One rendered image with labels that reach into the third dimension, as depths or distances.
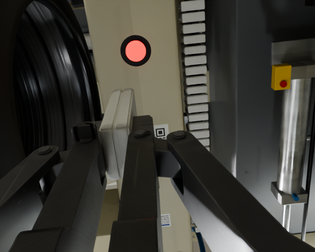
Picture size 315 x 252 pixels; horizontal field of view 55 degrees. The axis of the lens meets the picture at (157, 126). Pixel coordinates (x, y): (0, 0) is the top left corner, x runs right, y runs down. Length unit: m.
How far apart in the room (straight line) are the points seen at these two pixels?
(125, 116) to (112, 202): 0.95
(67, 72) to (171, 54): 0.44
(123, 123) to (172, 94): 0.33
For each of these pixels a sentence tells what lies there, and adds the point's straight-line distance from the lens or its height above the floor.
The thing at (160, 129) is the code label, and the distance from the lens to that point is 0.50.
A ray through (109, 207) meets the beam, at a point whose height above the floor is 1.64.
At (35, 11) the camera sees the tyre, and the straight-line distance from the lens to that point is 0.78.
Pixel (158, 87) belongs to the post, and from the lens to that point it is 0.48.
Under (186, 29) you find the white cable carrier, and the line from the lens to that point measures 0.48.
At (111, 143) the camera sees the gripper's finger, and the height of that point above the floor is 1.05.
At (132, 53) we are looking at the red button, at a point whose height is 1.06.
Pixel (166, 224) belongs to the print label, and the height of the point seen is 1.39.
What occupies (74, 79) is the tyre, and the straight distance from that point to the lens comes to 0.85.
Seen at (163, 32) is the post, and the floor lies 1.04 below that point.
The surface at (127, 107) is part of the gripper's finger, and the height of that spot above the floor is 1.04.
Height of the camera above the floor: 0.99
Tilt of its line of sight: 23 degrees up
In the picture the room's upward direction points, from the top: 174 degrees clockwise
